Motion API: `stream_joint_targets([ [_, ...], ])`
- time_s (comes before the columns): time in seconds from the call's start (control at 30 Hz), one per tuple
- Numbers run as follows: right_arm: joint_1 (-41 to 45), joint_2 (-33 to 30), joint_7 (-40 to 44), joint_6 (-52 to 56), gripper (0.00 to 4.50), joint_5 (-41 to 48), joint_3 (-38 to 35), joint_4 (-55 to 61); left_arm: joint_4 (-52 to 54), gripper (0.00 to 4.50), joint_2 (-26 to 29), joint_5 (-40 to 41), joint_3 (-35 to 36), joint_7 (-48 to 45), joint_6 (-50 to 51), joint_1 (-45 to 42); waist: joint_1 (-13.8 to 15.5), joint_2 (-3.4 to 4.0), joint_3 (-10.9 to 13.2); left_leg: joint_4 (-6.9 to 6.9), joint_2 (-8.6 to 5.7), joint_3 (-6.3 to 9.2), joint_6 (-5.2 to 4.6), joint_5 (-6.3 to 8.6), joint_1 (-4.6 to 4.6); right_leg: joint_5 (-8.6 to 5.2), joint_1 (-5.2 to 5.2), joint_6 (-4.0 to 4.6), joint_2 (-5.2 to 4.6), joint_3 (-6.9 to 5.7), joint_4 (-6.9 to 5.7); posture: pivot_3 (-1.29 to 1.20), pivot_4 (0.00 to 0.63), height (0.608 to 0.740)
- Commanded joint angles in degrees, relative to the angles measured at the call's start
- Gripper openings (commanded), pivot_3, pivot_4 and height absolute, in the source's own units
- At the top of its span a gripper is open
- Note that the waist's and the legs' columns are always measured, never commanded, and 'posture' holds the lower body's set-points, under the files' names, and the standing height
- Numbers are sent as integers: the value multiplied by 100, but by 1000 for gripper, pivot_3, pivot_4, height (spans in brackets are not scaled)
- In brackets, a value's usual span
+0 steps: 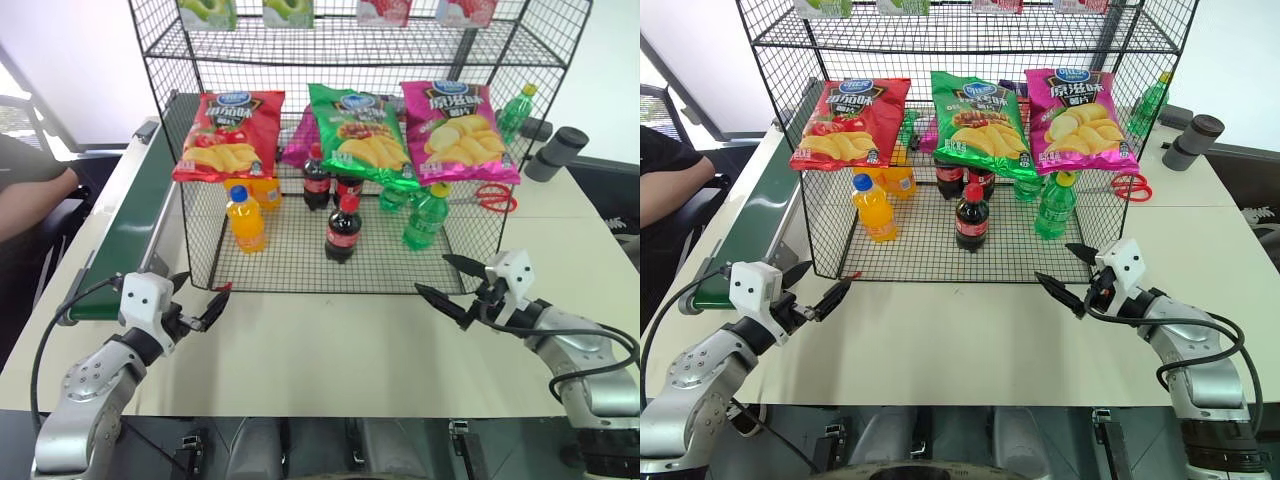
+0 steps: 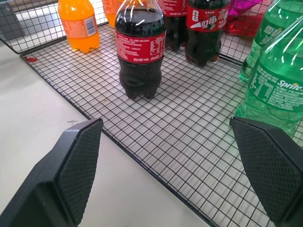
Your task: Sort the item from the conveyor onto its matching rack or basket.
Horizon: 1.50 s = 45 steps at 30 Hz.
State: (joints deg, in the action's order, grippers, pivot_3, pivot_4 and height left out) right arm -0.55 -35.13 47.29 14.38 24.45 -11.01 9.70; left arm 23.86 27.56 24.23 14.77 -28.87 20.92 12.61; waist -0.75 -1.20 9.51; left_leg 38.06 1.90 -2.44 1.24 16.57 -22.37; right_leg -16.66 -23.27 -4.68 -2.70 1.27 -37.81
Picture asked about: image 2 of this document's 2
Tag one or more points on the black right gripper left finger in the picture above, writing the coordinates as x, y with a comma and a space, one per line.
59, 175

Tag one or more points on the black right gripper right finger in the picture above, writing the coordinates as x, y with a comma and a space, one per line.
267, 170

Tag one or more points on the green Sprite bottle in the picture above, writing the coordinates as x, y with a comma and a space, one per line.
277, 92
262, 37

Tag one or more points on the cola bottle with red label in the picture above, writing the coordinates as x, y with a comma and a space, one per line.
205, 30
174, 23
140, 50

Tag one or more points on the orange soda bottle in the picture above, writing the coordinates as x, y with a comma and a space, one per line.
110, 11
79, 26

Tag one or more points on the pink foil snack bag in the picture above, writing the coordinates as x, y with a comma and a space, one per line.
241, 7

